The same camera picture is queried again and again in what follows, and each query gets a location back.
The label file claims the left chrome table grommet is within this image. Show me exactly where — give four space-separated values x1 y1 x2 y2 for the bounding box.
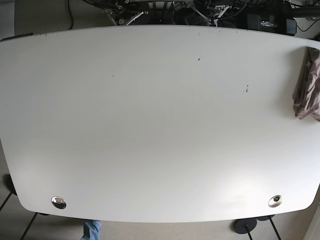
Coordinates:
51 196 67 210

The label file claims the pink crumpled cloth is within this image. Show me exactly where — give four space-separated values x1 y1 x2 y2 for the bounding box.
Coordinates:
293 47 320 121

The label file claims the blue jeans leg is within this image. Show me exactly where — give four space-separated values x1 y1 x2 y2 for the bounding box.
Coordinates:
81 219 102 240

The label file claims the chrome table grommet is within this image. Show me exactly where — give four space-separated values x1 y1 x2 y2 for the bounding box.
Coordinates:
268 195 283 208
51 196 67 210

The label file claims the right chrome table grommet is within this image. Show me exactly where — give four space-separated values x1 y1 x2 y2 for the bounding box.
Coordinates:
268 195 283 208

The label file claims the black round stand base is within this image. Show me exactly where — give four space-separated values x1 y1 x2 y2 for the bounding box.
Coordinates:
232 218 257 235

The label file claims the black electronics box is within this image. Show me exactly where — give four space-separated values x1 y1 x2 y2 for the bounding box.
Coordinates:
246 14 297 36

